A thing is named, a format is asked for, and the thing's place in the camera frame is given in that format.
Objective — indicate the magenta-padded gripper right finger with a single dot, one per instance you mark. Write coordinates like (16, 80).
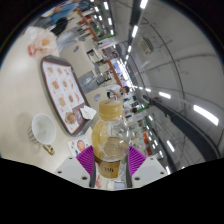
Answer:
(148, 169)

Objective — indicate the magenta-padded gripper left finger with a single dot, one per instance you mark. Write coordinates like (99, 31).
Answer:
(70, 170)

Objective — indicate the clear yellow-capped drink bottle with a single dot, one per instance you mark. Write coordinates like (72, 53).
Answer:
(110, 140)

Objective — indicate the white crumpled napkin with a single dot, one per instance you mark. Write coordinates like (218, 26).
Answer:
(88, 112)

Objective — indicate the brown tray with paper liner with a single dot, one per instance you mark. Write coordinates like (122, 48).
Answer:
(61, 91)

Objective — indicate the ceiling lights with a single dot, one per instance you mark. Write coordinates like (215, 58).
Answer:
(205, 114)

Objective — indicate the person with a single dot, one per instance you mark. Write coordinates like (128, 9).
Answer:
(65, 10)
(115, 90)

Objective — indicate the beige plastic chair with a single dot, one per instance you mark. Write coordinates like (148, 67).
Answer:
(78, 56)

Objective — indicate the ceiling air conditioner unit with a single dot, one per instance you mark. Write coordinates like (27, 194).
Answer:
(146, 45)

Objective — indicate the plastic bag with food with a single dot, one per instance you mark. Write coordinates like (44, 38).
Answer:
(41, 41)

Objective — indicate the black backpack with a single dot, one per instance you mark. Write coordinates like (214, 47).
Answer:
(59, 26)

